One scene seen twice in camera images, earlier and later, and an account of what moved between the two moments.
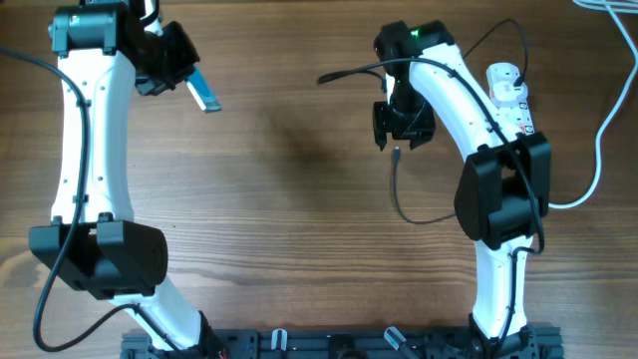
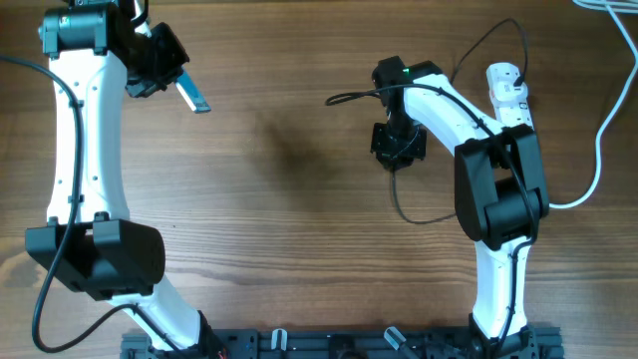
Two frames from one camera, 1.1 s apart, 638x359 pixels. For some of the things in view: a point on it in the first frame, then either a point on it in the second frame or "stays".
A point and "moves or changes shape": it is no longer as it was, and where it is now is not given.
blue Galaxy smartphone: [202, 92] moves or changes shape
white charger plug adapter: [505, 91] stays
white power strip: [509, 93] stays
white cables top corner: [625, 6] stays
